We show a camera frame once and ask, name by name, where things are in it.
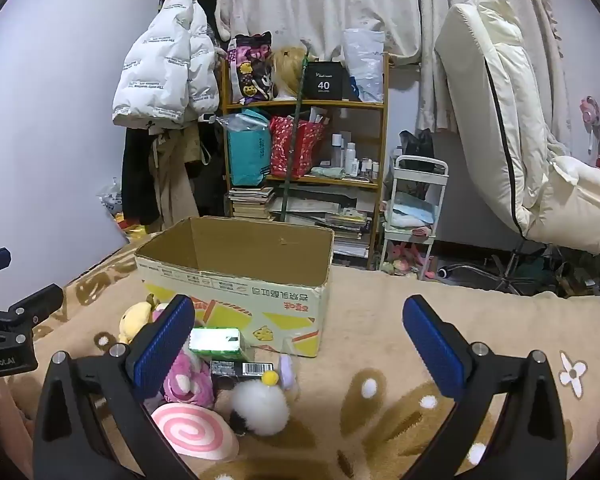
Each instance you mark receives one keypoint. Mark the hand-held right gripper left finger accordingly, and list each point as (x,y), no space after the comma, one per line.
(162,350)

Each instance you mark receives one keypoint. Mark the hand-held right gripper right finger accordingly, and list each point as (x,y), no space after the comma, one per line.
(432,345)

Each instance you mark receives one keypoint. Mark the yellow plush toy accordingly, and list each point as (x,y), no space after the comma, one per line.
(135,322)

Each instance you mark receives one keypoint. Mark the pink plush toy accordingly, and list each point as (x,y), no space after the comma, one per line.
(190,380)

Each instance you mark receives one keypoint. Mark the printed cardboard box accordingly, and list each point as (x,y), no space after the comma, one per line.
(260,305)

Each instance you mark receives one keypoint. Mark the white fluffy plush with pompoms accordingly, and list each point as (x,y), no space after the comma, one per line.
(260,405)

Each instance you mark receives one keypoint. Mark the person's left forearm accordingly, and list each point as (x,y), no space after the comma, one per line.
(10,405)

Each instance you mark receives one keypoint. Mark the green and white carton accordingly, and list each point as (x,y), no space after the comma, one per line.
(215,342)

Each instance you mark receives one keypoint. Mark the black barcode box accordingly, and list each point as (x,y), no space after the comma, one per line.
(240,371)

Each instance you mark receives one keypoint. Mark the pile of small plush toys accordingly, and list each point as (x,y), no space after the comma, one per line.
(405,262)

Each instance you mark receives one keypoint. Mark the pink swirl lollipop plush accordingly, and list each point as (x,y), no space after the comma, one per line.
(195,432)

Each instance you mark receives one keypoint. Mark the small purple toy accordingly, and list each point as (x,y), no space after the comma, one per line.
(287,372)

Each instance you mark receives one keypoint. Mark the clear plastic bag on floor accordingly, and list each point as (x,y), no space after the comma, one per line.
(112,200)

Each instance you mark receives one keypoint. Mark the blue and white cloth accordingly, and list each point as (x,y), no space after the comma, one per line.
(410,212)

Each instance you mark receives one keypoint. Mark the pile of books and papers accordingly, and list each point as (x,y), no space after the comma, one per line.
(340,230)

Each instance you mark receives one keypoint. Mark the dark hanging clothes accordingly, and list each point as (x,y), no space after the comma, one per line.
(137,175)

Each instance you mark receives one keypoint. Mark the beige hanging coat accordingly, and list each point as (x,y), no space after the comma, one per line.
(172,185)

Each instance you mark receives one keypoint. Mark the stack of books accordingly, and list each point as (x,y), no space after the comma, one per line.
(250,202)

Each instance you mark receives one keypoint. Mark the white trolley cart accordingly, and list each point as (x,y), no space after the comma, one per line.
(422,162)

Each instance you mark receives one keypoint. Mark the black bag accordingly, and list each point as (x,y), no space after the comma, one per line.
(417,145)

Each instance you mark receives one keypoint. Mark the group of white bottles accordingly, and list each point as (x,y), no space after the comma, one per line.
(350,155)

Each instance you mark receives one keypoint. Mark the teal bag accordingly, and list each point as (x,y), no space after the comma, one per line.
(247,155)

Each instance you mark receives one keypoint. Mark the wooden shelf rack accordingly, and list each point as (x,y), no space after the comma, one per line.
(382,125)

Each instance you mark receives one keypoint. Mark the green pole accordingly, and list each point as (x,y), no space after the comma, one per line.
(292,150)

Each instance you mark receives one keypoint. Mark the red patterned gift bag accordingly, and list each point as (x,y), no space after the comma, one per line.
(292,147)

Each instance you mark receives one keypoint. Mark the cream recliner chair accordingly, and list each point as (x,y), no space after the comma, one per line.
(475,90)

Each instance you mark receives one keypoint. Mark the white puffer jacket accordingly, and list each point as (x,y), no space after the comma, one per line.
(165,65)

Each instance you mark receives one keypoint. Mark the pink desk fan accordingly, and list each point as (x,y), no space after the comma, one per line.
(591,110)

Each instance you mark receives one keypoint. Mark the black square box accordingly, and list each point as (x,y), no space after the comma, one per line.
(325,80)

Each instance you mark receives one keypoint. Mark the white plastic bag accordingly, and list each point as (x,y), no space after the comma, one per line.
(367,60)

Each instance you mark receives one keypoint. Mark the cartoon printed bag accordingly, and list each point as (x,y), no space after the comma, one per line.
(250,70)

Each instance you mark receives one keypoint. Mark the blond wig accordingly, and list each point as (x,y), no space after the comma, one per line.
(287,72)

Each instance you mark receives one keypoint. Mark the cream curtain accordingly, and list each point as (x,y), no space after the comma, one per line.
(305,5)

